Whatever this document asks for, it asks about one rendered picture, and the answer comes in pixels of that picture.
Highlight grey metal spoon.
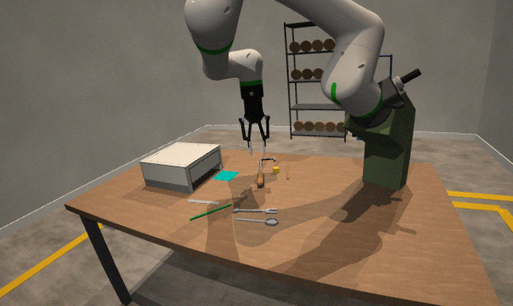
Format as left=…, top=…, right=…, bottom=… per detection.
left=242, top=217, right=279, bottom=226

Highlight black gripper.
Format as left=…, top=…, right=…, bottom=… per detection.
left=239, top=98, right=270, bottom=156

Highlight grey combination wrench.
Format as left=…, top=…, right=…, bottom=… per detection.
left=232, top=208, right=276, bottom=214

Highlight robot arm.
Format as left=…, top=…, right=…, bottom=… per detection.
left=184, top=0, right=421, bottom=128

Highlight teal square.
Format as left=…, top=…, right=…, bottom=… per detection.
left=213, top=170, right=239, bottom=182

